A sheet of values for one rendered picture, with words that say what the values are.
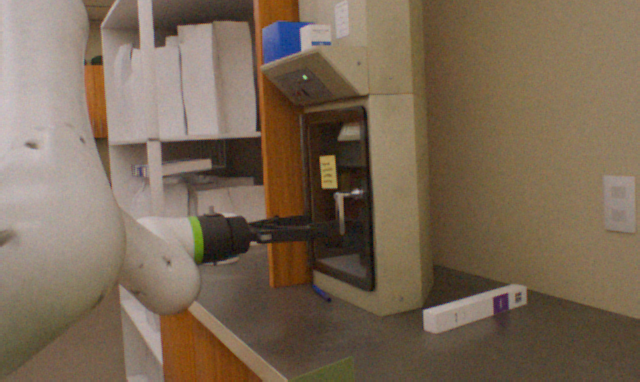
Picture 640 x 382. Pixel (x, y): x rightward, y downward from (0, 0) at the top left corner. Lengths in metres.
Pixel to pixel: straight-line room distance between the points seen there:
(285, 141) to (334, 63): 0.40
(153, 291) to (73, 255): 0.57
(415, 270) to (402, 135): 0.30
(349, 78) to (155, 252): 0.53
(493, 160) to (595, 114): 0.33
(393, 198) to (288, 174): 0.38
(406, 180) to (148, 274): 0.60
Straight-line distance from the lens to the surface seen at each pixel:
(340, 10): 1.35
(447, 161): 1.72
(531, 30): 1.50
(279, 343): 1.17
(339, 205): 1.25
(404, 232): 1.29
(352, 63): 1.22
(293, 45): 1.40
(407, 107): 1.29
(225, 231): 1.12
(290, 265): 1.58
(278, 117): 1.54
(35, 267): 0.41
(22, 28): 0.68
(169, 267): 0.97
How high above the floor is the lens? 1.33
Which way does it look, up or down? 3 degrees down
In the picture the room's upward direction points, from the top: 3 degrees counter-clockwise
